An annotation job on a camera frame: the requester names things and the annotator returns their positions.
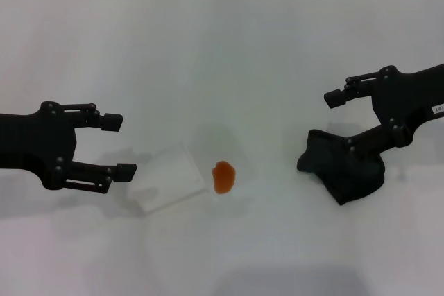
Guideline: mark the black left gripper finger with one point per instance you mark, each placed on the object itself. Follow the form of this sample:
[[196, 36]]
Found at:
[[125, 171], [111, 122]]

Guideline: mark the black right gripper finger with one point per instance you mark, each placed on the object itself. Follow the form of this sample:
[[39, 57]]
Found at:
[[334, 98], [378, 140]]

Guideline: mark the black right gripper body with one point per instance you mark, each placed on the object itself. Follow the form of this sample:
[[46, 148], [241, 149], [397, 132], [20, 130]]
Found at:
[[409, 98]]

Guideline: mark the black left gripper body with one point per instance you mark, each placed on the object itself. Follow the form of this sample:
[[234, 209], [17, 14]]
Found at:
[[38, 143]]

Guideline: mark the white paper cup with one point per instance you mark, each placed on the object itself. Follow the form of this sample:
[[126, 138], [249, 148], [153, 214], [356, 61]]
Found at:
[[166, 178]]

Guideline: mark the dark blue rag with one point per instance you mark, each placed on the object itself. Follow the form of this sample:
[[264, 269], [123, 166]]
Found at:
[[347, 185]]

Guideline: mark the brown water stain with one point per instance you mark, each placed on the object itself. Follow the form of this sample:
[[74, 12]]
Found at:
[[223, 178]]

